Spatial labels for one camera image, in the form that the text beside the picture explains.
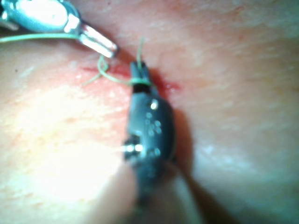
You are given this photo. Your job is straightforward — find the right arm needle driver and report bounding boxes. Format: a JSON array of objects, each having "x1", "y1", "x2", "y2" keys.
[{"x1": 122, "y1": 87, "x2": 176, "y2": 169}]

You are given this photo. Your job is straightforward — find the right arm needle driver jaw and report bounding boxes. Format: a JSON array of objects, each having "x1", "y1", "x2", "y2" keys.
[
  {"x1": 140, "y1": 62, "x2": 150, "y2": 92},
  {"x1": 130, "y1": 61, "x2": 141, "y2": 92}
]

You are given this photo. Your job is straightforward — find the left arm needle driver jaw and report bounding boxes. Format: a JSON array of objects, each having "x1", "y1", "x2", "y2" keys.
[
  {"x1": 82, "y1": 24, "x2": 119, "y2": 54},
  {"x1": 78, "y1": 34, "x2": 115, "y2": 58}
]

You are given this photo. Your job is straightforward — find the left arm needle driver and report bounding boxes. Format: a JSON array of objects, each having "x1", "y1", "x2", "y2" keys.
[{"x1": 0, "y1": 0, "x2": 82, "y2": 34}]

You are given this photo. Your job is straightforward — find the blue thread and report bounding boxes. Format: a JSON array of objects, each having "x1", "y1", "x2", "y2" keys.
[{"x1": 0, "y1": 32, "x2": 150, "y2": 87}]

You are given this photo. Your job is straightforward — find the tissue pad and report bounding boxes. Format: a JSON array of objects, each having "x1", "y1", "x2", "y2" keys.
[{"x1": 0, "y1": 0, "x2": 299, "y2": 224}]

